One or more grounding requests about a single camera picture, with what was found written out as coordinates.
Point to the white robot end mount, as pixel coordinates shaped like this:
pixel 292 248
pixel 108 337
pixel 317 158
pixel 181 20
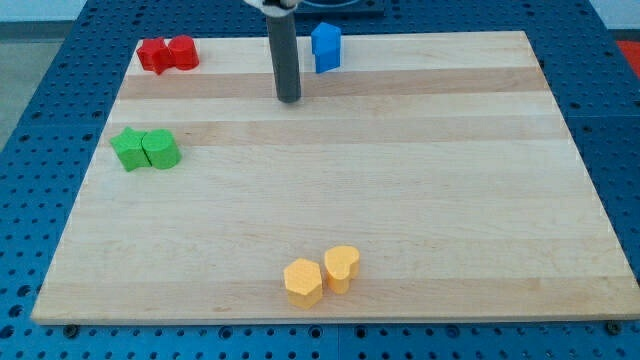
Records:
pixel 274 8

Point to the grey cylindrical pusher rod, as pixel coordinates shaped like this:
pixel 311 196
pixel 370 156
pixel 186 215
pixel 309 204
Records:
pixel 284 55

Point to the red star block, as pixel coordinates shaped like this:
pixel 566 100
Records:
pixel 154 55

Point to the green star block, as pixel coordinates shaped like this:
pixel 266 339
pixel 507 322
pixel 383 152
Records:
pixel 129 150

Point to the blue block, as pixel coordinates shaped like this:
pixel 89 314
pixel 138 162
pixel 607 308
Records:
pixel 326 47

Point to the red cylinder block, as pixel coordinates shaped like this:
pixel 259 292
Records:
pixel 184 52

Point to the green cylinder block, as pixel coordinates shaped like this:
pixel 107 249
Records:
pixel 161 149

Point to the wooden board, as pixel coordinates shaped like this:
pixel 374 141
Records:
pixel 443 158

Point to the yellow heart block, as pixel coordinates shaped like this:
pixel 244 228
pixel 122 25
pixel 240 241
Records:
pixel 342 264

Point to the yellow hexagon block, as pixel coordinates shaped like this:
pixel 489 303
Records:
pixel 303 283

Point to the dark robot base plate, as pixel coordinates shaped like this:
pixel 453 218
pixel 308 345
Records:
pixel 341 7

